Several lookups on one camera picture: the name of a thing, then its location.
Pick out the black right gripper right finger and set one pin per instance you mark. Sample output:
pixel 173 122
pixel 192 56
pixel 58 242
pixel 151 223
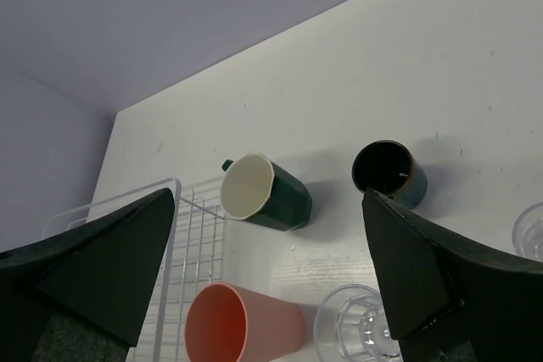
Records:
pixel 447 297

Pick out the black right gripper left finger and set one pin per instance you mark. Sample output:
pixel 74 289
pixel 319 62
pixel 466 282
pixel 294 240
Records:
pixel 83 295

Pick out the large clear glass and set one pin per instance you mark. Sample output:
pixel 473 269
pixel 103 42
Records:
pixel 351 325

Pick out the pink plastic tumbler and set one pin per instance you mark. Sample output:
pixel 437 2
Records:
pixel 230 323

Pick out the dark green ceramic mug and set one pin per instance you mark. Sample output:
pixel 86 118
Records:
pixel 258 191

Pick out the small clear glass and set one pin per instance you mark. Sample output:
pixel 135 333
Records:
pixel 527 233

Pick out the dark blue ceramic cup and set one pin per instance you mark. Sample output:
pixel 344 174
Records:
pixel 388 167

